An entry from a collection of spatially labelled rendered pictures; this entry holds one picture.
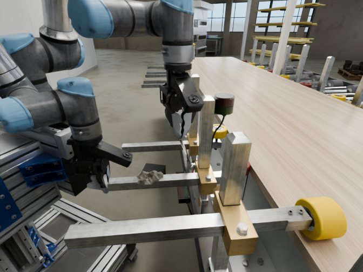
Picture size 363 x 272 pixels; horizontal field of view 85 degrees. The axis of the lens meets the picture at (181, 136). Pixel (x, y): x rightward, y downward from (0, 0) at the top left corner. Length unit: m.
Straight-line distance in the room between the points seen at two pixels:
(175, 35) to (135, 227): 0.41
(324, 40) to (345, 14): 1.08
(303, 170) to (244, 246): 0.38
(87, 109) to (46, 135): 0.28
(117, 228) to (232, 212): 0.22
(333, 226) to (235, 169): 0.22
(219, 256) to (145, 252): 0.99
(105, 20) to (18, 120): 0.26
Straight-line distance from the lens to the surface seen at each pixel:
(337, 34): 11.96
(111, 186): 0.67
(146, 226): 0.41
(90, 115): 0.54
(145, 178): 0.65
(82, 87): 0.52
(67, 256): 1.38
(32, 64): 0.81
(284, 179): 0.66
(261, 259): 0.80
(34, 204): 0.91
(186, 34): 0.50
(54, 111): 0.52
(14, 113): 0.51
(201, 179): 0.63
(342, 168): 0.81
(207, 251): 0.69
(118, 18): 0.47
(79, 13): 0.46
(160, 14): 0.51
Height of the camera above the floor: 1.29
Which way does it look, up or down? 29 degrees down
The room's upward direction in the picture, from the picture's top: straight up
